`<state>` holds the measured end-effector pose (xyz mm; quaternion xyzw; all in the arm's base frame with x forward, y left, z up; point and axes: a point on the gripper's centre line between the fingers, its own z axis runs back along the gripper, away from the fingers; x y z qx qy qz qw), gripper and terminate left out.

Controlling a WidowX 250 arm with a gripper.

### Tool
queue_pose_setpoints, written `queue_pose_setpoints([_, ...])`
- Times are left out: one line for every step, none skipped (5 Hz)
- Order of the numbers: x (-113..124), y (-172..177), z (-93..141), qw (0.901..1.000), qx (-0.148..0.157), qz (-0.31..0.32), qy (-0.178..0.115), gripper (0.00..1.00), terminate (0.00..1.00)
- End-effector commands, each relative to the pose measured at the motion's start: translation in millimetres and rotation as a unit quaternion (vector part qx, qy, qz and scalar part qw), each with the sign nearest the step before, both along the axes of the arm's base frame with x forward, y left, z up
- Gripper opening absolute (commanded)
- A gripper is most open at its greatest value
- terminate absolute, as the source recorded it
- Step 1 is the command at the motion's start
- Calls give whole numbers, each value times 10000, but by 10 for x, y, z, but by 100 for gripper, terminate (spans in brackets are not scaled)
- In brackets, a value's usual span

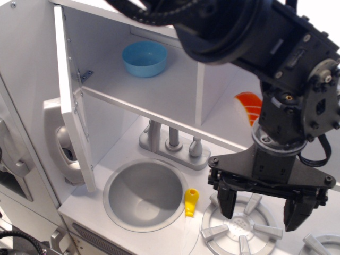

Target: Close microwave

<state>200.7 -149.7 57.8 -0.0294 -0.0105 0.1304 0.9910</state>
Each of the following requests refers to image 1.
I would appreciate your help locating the yellow plastic toy piece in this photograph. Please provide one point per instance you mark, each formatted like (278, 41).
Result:
(191, 198)

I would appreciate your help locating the salmon sushi toy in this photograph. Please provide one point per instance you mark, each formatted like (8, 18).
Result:
(248, 106)

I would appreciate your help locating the grey toy faucet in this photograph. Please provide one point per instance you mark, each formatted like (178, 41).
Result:
(190, 153)

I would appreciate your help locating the grey toy telephone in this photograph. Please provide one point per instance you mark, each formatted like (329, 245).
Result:
(65, 144)

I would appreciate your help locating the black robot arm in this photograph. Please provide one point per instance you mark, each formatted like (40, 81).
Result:
(298, 69)

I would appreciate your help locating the white microwave door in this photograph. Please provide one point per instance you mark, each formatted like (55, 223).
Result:
(68, 110)

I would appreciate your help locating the blue plastic bowl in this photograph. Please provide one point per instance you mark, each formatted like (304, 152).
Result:
(145, 59)

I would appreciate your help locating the silver sink basin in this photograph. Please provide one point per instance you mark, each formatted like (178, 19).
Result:
(145, 195)

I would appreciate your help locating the white toy kitchen cabinet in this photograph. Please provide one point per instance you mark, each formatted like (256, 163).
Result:
(192, 97)

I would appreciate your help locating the grey stove burner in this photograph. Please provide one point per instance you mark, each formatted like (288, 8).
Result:
(251, 230)
(324, 244)

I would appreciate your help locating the grey fridge door handle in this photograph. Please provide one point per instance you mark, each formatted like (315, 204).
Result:
(15, 157)

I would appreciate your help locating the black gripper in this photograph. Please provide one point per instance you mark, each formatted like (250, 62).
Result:
(259, 172)

